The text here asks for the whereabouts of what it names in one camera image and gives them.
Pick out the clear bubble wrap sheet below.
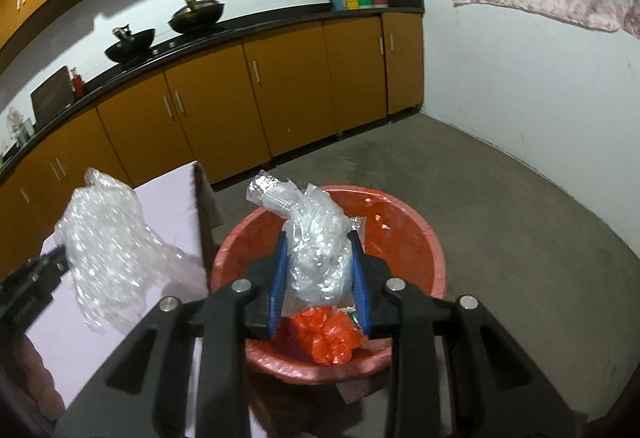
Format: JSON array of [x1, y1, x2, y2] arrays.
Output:
[[54, 167, 207, 335]]

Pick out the orange plastic bag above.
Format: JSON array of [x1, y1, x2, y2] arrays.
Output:
[[277, 307, 364, 366]]

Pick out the white clear plastic bag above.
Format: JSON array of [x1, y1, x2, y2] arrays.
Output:
[[246, 170, 352, 317]]

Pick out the green plastic bag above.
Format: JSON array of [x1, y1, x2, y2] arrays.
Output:
[[345, 310, 360, 325]]

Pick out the red plastic trash basket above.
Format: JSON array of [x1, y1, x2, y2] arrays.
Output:
[[209, 184, 446, 385]]

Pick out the person's left hand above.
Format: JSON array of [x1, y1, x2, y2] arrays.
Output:
[[12, 336, 65, 421]]

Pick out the white tablecloth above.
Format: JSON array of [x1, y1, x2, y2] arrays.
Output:
[[23, 162, 221, 421]]

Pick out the dark wooden stool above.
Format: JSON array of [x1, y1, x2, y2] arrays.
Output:
[[335, 368, 390, 404]]

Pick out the glass jar with bag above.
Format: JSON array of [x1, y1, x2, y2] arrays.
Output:
[[6, 106, 35, 148]]

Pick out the dark cutting board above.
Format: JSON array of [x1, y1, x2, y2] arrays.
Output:
[[30, 66, 74, 130]]

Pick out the red bottle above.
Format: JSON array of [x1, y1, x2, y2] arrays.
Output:
[[70, 68, 86, 101]]

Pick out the black wok left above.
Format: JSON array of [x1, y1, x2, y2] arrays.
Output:
[[104, 25, 155, 64]]

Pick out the lower wooden cabinets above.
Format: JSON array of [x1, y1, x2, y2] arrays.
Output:
[[1, 11, 424, 273]]

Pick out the black countertop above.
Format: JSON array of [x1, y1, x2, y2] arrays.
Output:
[[1, 0, 425, 177]]

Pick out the black lidded wok right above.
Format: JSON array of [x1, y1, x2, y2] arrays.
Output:
[[168, 0, 224, 35]]

